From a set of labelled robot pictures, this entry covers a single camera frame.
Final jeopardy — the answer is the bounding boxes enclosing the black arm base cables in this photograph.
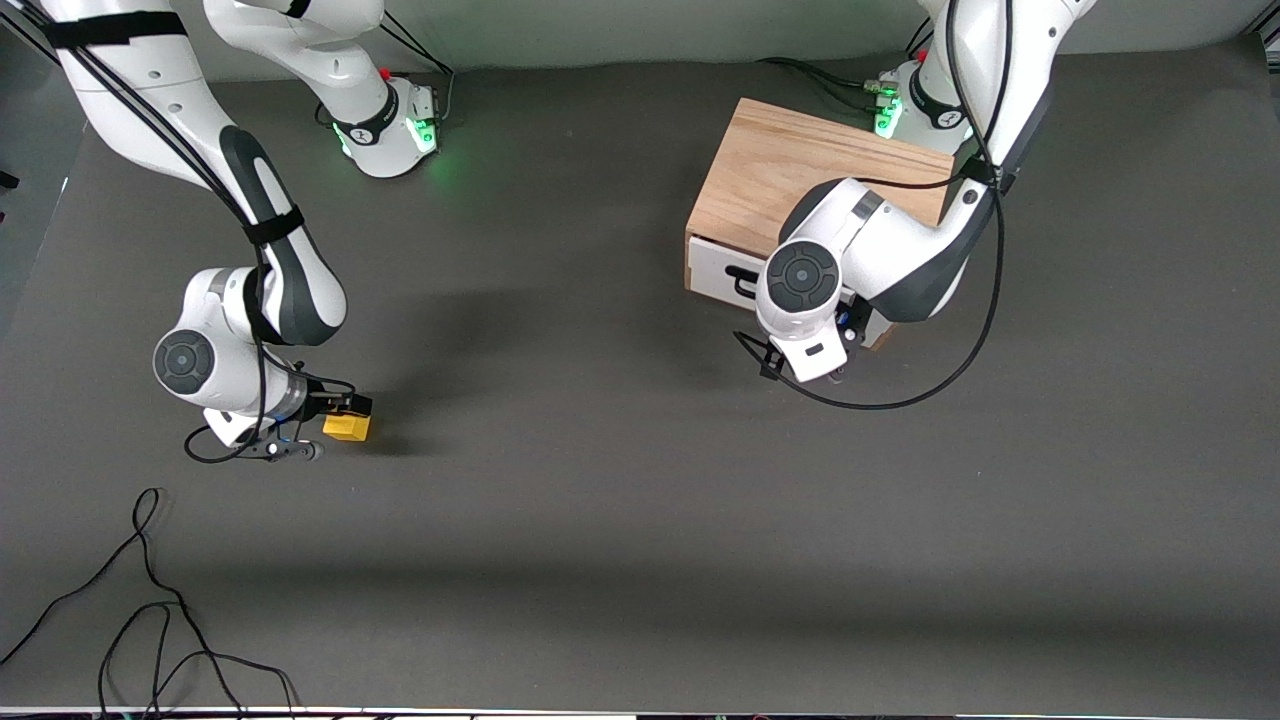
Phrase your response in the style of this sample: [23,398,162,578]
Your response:
[756,24,936,116]
[315,14,457,129]

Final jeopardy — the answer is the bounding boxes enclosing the white-fronted wooden drawer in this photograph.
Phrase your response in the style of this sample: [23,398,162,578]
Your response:
[690,234,894,348]

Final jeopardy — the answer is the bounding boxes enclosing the black right arm base cables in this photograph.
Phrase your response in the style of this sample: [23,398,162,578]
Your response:
[315,14,457,129]

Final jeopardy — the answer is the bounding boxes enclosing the thin black loose cable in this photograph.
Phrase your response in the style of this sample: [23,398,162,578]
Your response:
[0,487,247,717]
[96,600,301,717]

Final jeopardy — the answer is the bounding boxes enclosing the black left arm wrist cable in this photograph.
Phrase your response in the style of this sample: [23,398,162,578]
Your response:
[734,0,1017,412]

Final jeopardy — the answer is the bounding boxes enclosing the wooden drawer cabinet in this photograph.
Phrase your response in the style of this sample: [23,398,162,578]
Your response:
[684,97,956,352]

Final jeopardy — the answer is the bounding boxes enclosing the black left arm base cables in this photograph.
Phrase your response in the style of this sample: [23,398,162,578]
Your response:
[756,24,936,116]

